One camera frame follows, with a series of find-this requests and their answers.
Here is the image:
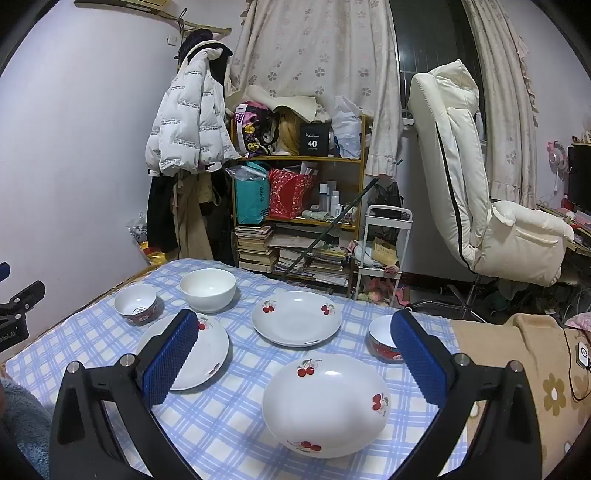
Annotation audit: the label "cream ruffled curtain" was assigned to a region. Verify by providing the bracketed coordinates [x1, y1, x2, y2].
[462, 0, 541, 208]

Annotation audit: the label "clear printed plastic bag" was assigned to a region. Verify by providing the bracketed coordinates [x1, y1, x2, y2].
[128, 215, 151, 246]

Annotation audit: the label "dark window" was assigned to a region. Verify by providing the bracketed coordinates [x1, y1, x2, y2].
[390, 0, 483, 121]

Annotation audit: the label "teal paper bag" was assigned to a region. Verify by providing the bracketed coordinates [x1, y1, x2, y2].
[234, 161, 271, 226]

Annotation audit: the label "white cherry print plate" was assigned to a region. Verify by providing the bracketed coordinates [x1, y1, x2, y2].
[252, 291, 343, 348]
[262, 353, 391, 459]
[137, 312, 230, 391]

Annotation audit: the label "yellow red packet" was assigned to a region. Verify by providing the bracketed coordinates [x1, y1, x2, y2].
[137, 244, 168, 265]

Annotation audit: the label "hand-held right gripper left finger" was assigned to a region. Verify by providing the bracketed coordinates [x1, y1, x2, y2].
[48, 308, 204, 480]

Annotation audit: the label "pile of books and papers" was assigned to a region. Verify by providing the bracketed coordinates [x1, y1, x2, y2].
[270, 231, 352, 288]

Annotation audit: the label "pink desk fan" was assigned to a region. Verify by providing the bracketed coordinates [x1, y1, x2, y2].
[547, 141, 571, 179]

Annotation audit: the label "row of cosmetic bottles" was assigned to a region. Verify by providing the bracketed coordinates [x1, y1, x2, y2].
[316, 182, 360, 222]

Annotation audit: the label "black printed box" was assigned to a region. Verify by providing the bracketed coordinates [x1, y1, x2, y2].
[299, 121, 333, 157]

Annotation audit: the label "white trolley cart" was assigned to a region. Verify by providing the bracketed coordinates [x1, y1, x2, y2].
[353, 205, 414, 308]

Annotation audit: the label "black pole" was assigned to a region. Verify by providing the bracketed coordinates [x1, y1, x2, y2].
[283, 179, 384, 280]

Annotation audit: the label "pink toy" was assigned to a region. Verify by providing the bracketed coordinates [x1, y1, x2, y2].
[360, 277, 413, 308]

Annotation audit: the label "wooden coat rack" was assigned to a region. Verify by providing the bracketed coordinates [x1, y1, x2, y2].
[74, 0, 233, 42]

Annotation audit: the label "black cable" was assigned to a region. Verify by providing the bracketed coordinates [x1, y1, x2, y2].
[560, 323, 591, 403]

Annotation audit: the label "beige hanging trousers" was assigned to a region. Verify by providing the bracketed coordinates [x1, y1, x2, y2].
[173, 173, 215, 260]

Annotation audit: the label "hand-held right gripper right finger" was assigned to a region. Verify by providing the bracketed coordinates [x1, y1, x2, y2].
[390, 308, 543, 480]

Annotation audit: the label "black garment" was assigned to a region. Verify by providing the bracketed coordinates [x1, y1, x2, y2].
[182, 28, 234, 93]

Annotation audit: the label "cream folded sheet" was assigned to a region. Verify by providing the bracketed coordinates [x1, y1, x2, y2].
[229, 85, 320, 121]

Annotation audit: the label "white plastic bag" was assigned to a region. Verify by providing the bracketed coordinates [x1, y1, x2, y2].
[330, 95, 363, 160]

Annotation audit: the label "wooden shelf unit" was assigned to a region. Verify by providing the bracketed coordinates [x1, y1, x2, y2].
[229, 114, 368, 278]

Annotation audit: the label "white recliner chair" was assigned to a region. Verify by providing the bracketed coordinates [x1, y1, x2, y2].
[409, 59, 575, 324]

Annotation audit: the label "blue checked tablecloth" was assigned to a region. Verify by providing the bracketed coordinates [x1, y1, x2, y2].
[4, 258, 469, 480]

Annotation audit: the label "brown flowered blanket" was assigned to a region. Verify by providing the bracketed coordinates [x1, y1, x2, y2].
[450, 313, 591, 480]

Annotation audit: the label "plain white bowl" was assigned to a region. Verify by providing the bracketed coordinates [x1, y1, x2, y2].
[179, 269, 238, 315]

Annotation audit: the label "cream floral curtain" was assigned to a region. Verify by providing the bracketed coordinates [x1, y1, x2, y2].
[229, 0, 403, 178]

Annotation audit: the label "red patterned bowl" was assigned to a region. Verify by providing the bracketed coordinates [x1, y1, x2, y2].
[368, 315, 407, 365]
[114, 283, 158, 326]

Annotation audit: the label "fluffy blue clothing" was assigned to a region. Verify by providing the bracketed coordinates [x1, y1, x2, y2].
[0, 378, 52, 480]

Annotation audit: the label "red shopping bag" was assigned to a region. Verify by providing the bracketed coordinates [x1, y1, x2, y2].
[268, 168, 315, 221]

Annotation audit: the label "black hanging coat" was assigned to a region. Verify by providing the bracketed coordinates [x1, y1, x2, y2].
[147, 173, 182, 254]

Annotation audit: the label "white puffer jacket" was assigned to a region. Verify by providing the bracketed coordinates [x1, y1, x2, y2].
[145, 41, 236, 177]

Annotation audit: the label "brown paper bag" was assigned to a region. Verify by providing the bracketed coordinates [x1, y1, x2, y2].
[372, 237, 399, 265]

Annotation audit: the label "colourful patterned bag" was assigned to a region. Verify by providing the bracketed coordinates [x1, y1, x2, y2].
[233, 102, 279, 157]

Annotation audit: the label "stack of books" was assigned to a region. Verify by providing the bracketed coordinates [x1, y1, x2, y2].
[235, 224, 276, 273]

